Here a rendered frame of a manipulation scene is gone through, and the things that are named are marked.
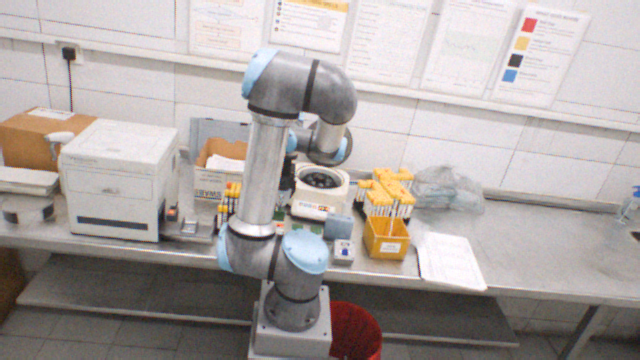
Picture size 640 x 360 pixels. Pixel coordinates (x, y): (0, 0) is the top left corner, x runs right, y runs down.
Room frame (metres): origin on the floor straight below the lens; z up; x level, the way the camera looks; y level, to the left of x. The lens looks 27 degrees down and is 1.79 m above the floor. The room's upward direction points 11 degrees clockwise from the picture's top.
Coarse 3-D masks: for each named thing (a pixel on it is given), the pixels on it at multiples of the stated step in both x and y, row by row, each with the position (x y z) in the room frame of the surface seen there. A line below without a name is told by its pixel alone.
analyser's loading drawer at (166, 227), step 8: (160, 224) 1.15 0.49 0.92; (168, 224) 1.16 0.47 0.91; (176, 224) 1.16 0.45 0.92; (184, 224) 1.17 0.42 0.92; (192, 224) 1.18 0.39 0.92; (160, 232) 1.11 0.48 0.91; (168, 232) 1.11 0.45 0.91; (176, 232) 1.12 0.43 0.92; (184, 232) 1.12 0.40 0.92; (192, 232) 1.13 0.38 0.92; (200, 232) 1.15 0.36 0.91; (208, 232) 1.15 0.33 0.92
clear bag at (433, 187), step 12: (432, 168) 1.77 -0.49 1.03; (444, 168) 1.75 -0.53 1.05; (456, 168) 1.75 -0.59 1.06; (420, 180) 1.73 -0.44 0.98; (432, 180) 1.70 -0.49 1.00; (444, 180) 1.71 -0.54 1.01; (420, 192) 1.68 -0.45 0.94; (432, 192) 1.68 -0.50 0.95; (444, 192) 1.71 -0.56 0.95; (420, 204) 1.66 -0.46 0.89; (432, 204) 1.69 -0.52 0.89; (444, 204) 1.70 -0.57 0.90
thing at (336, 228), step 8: (328, 216) 1.30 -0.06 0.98; (336, 216) 1.31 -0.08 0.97; (344, 216) 1.32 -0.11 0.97; (328, 224) 1.29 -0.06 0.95; (336, 224) 1.29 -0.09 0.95; (344, 224) 1.29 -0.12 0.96; (352, 224) 1.29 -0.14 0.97; (328, 232) 1.29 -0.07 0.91; (336, 232) 1.29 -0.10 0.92; (344, 232) 1.29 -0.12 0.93; (328, 240) 1.28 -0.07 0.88; (344, 240) 1.29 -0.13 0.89
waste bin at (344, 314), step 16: (336, 304) 1.45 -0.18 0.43; (352, 304) 1.46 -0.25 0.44; (336, 320) 1.43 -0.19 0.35; (352, 320) 1.43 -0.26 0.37; (368, 320) 1.39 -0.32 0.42; (336, 336) 1.42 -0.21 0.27; (352, 336) 1.40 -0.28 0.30; (368, 336) 1.36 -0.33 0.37; (336, 352) 1.40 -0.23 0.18; (352, 352) 1.36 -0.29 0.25; (368, 352) 1.27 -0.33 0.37
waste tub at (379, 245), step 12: (372, 216) 1.36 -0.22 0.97; (384, 216) 1.37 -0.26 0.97; (372, 228) 1.27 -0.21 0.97; (384, 228) 1.37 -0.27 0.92; (396, 228) 1.38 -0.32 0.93; (372, 240) 1.24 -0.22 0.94; (384, 240) 1.23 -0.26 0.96; (396, 240) 1.24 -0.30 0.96; (408, 240) 1.25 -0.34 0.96; (372, 252) 1.23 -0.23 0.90; (384, 252) 1.24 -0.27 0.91; (396, 252) 1.25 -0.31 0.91
